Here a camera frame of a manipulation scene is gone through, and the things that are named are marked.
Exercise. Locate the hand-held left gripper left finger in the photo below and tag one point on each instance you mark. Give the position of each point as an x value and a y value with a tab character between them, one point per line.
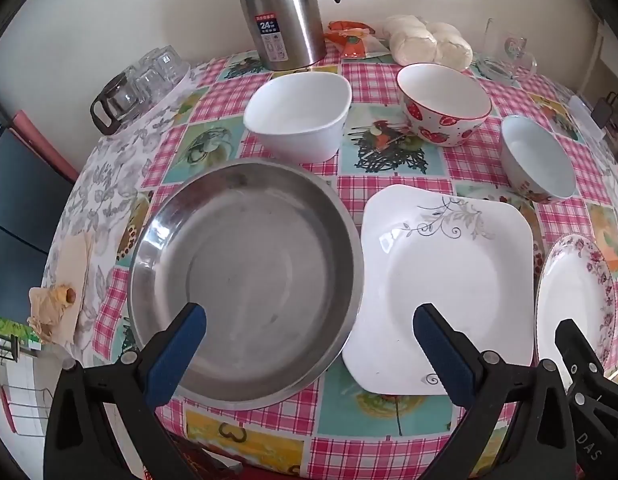
181	340

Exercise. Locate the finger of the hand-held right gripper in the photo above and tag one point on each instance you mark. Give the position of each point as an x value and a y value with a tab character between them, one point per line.
574	345

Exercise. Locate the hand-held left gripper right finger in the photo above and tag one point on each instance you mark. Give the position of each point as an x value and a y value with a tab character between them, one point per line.
441	350

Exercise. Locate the pink floral round plate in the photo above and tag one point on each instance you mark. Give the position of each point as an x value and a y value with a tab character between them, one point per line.
574	285

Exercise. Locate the white square plate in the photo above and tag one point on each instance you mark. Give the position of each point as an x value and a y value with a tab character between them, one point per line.
439	270

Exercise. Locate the stainless steel basin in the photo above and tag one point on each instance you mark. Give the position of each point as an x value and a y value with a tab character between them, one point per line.
249	270

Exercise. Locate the light blue bowl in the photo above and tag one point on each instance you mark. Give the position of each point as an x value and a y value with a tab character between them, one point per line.
534	155

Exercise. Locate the white square bowl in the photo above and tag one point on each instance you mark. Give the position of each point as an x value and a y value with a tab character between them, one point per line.
294	110

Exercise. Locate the strawberry print bowl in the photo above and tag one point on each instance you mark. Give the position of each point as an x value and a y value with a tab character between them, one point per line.
439	90

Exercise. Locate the beige paper sheet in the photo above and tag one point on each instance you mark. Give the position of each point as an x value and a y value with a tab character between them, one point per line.
76	260

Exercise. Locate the crumpled brown wrapper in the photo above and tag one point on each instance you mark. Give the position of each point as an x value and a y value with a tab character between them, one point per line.
49	305

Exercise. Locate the pink checked tablecloth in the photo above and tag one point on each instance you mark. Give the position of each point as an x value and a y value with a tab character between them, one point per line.
469	160

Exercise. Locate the dark blue cabinet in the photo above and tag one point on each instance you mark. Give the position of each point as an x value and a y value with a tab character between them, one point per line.
19	200

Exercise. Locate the white plastic box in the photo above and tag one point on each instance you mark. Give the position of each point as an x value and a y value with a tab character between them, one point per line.
586	117

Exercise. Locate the black charger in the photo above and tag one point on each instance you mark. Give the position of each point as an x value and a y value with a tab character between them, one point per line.
601	110

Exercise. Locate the red board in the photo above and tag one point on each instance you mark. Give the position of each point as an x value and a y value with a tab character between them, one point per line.
39	135

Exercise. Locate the glass cups in holder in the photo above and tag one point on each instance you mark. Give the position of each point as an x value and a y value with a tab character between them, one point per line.
121	97

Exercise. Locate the clear glass cup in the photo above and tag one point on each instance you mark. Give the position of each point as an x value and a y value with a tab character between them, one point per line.
156	87
171	62
148	66

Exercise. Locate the bag of white buns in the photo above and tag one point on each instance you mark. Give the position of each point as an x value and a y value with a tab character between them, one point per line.
451	47
414	49

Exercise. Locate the tall clear glass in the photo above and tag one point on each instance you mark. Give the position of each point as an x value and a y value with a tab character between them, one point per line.
488	40

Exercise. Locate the orange snack packet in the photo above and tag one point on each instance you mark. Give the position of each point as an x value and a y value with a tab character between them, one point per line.
354	42

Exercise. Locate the white steamed bun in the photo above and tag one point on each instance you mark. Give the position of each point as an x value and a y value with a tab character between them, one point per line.
404	25

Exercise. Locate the stainless steel thermos jug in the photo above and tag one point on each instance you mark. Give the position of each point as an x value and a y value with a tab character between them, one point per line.
284	0

